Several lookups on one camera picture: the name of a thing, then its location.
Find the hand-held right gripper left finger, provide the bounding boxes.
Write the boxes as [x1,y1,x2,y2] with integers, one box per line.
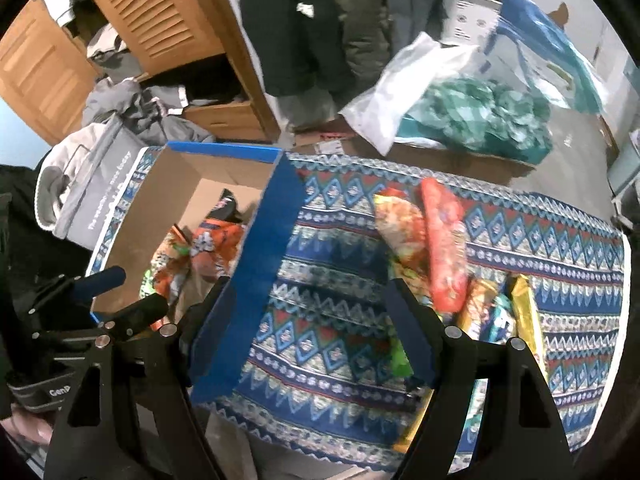
[44,275,238,480]

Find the dark cloth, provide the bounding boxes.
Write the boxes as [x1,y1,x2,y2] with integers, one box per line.
[0,164,93,361]

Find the grey lettered bag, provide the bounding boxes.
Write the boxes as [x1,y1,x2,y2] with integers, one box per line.
[52,112,148,252]

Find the plain brown cardboard box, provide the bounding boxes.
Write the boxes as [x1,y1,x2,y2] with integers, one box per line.
[292,127,538,183]

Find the blue-edged cardboard box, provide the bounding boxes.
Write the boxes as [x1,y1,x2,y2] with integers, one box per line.
[89,141,306,403]

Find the yellow orange snack packet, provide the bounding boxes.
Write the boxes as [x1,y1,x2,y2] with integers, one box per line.
[372,189,428,266]

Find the blue plastic bag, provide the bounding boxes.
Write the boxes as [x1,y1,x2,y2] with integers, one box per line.
[477,0,608,117]

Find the green snack packet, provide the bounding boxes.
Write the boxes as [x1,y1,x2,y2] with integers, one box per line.
[389,337,416,383]

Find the orange patterned snack packet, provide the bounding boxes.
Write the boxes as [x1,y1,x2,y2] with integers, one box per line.
[192,220,247,283]

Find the grey blue container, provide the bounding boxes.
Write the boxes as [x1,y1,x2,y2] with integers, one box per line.
[606,130,640,203]

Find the metal tin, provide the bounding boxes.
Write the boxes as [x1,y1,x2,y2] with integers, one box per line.
[434,0,507,53]

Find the person's left hand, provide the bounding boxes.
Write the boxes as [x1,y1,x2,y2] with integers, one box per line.
[0,405,55,456]

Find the grey clothes pile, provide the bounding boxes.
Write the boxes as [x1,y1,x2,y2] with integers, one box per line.
[82,77,217,147]

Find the white grey hoodie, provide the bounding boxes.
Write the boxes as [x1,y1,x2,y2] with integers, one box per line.
[34,125,103,233]

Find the dark hanging coat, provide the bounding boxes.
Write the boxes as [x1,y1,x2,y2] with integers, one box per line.
[232,0,353,98]

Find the wooden louvred wardrobe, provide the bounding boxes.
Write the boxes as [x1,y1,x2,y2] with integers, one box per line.
[67,0,283,143]

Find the black printed snack packet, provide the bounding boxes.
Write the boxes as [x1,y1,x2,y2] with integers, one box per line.
[205,189,248,228]

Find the long red snack packet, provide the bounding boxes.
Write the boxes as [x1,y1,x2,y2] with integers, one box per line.
[419,177,472,313]

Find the slim yellow snack packet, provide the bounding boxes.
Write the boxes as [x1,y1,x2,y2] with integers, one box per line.
[392,390,433,453]

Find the wooden panel door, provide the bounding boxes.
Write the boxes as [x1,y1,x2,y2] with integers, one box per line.
[0,0,98,147]

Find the green checked cloth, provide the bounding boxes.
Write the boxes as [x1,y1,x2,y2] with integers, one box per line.
[397,74,555,165]

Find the blue patterned blanket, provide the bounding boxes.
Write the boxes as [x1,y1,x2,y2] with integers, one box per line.
[87,147,628,476]

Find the snack packets inside box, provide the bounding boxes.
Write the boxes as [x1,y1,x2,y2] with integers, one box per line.
[145,224,193,313]

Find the olive hanging coat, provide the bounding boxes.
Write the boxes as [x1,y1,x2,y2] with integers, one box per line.
[330,0,398,98]

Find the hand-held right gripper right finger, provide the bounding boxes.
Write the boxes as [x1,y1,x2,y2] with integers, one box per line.
[385,277,573,480]

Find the orange gold snack packet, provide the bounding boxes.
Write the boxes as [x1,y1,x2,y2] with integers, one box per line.
[457,280,501,343]

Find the clear bag with green cloth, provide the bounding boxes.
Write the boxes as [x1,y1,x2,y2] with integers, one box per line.
[339,31,483,157]

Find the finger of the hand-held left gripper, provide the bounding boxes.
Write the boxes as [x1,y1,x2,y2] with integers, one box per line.
[27,266,127,313]
[30,296,169,348]

